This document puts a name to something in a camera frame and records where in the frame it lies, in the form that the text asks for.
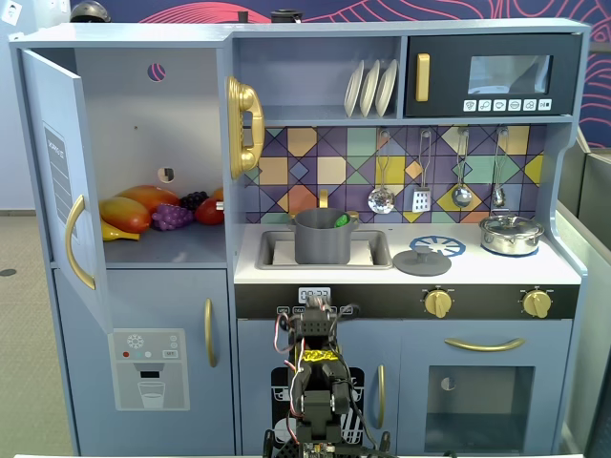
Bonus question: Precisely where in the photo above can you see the orange red toy mango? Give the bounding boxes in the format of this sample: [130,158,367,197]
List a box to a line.
[114,184,181,216]

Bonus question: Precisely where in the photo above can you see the metal skimmer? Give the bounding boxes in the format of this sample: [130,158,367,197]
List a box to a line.
[367,128,396,215]

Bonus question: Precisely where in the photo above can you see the dark helmet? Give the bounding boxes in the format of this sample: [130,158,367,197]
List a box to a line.
[69,0,112,24]

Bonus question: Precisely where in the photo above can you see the gray pot lid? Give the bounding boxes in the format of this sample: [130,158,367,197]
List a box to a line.
[392,238,453,277]

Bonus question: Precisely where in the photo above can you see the white toy plate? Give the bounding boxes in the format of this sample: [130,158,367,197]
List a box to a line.
[343,59,367,118]
[374,58,399,118]
[358,59,382,118]

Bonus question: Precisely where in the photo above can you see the freezer door with dispenser print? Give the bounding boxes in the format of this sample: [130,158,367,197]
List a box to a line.
[53,266,230,454]

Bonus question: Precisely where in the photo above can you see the gray plastic pot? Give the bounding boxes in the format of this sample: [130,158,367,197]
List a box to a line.
[288,208,360,266]

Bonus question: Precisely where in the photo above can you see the dark toy grapes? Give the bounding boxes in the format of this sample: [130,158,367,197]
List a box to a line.
[179,190,210,211]

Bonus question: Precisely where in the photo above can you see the white wall socket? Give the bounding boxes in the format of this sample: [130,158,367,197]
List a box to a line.
[0,0,24,26]

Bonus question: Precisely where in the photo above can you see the oven door with window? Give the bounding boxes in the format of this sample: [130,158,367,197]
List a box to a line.
[400,320,574,454]

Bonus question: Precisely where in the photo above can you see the gold freezer door handle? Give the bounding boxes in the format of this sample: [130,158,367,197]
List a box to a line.
[203,298,219,368]

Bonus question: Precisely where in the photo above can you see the gold oven door handle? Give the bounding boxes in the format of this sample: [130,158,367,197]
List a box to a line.
[443,336,526,353]

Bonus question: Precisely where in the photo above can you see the blue toy kitchen body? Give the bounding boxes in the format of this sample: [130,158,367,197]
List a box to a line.
[9,17,593,457]

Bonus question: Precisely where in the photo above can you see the black microwave door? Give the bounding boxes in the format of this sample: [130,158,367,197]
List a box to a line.
[404,32,583,118]

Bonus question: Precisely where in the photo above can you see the gold fridge door handle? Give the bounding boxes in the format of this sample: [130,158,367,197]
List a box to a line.
[64,194,96,291]

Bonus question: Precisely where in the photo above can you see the purple toy grapes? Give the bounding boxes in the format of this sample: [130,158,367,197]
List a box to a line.
[151,203,195,233]

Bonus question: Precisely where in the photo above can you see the gray sink basin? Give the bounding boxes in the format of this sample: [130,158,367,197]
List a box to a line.
[255,228,393,271]

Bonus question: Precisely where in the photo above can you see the gray office partition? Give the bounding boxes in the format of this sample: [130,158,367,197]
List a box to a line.
[556,128,611,454]

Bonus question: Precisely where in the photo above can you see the steel cooking pot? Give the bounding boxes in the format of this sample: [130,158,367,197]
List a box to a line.
[479,227,543,257]

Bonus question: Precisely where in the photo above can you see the gold toy telephone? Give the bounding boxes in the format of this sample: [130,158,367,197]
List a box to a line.
[226,75,266,180]

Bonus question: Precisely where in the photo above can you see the gold microwave handle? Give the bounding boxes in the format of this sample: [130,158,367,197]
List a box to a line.
[413,52,431,103]

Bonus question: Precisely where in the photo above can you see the yellow tape strip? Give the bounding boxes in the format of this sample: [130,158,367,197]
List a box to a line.
[302,349,341,364]

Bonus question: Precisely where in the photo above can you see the gold dishwasher door handle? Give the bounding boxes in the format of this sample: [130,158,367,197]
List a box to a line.
[375,364,387,430]

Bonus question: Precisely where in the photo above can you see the blue fridge door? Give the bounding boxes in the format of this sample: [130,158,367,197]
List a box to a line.
[18,47,114,335]

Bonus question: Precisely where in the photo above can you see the yellow red toy mango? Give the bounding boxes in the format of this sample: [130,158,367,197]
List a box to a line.
[98,197,153,235]

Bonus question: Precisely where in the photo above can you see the metal spoon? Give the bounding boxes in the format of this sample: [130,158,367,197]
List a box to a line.
[491,127,510,209]

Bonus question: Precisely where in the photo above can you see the metal ladle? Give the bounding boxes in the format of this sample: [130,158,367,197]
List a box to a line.
[451,127,474,209]

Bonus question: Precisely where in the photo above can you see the metal slotted spatula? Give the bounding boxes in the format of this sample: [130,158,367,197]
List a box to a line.
[411,129,433,214]

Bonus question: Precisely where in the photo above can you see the yellow toy banana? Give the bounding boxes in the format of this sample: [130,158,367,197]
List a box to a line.
[101,221,142,243]

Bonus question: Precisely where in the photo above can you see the gold stove knob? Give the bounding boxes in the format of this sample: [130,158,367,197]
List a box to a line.
[423,288,454,319]
[520,288,555,320]

